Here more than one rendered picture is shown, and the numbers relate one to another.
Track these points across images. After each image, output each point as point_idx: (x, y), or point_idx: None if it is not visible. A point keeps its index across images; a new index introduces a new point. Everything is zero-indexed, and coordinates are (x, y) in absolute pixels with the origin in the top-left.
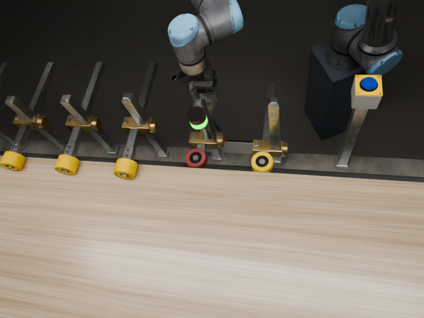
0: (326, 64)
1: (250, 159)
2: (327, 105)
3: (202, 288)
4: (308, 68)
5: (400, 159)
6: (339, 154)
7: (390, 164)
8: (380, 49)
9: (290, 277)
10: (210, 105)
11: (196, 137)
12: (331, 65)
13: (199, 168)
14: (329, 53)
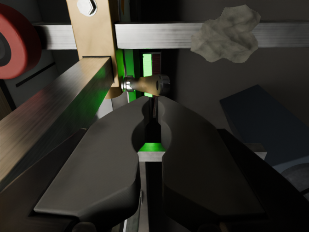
0: (294, 164)
1: (125, 103)
2: (242, 136)
3: None
4: (303, 123)
5: (147, 228)
6: (131, 217)
7: (141, 223)
8: None
9: None
10: (220, 44)
11: (88, 19)
12: (289, 171)
13: None
14: (308, 175)
